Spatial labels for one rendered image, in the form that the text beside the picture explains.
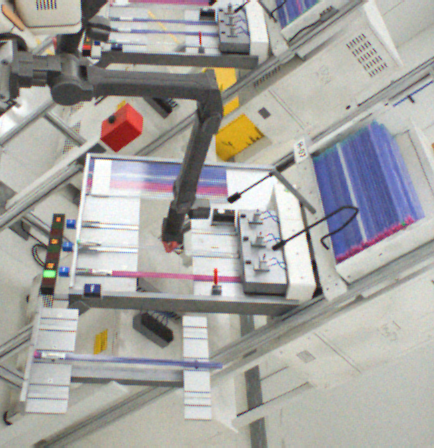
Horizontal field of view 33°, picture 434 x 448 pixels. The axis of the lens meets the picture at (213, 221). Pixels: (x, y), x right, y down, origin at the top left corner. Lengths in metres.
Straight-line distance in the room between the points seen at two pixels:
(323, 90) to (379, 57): 0.29
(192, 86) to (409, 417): 2.33
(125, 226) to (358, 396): 1.88
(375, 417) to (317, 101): 1.58
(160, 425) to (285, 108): 1.62
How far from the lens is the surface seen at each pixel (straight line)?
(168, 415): 2.77
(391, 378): 3.88
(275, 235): 2.45
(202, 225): 2.52
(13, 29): 1.83
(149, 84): 1.82
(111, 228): 2.47
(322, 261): 2.32
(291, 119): 3.62
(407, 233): 2.15
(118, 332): 2.55
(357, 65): 3.52
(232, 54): 3.42
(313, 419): 4.03
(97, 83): 1.80
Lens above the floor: 2.05
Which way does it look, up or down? 24 degrees down
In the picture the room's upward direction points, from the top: 58 degrees clockwise
